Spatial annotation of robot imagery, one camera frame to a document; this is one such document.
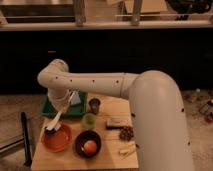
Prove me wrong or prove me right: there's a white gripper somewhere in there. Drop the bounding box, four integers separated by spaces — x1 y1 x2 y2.
47 89 70 113

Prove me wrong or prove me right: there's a white black dish brush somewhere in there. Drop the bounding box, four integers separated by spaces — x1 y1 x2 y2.
44 93 74 135

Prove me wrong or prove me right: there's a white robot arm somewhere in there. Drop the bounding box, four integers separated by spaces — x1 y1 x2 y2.
37 59 195 171

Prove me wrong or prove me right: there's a red bowl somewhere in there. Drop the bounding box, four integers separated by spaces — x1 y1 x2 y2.
41 124 72 153

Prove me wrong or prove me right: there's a dark brown bowl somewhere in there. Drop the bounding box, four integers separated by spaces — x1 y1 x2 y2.
74 130 101 158

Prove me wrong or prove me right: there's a green tray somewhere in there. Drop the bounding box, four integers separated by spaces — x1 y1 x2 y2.
41 92 87 118

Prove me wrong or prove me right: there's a green cup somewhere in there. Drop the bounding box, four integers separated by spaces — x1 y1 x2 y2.
82 113 96 130

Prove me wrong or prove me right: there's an orange fruit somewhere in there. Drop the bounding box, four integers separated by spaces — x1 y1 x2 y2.
83 140 97 156

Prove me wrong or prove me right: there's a dark rectangular block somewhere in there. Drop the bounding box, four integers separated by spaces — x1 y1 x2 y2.
106 118 128 129

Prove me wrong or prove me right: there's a wooden board table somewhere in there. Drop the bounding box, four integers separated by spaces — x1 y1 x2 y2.
31 95 138 171

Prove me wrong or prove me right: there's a black bar stand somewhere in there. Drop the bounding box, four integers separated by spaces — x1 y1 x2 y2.
21 112 32 166

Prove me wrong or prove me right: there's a brown pine cone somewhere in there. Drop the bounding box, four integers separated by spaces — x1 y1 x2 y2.
119 126 134 141

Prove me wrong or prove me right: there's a pale yellow food piece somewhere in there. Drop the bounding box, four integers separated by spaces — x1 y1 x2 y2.
118 143 136 158

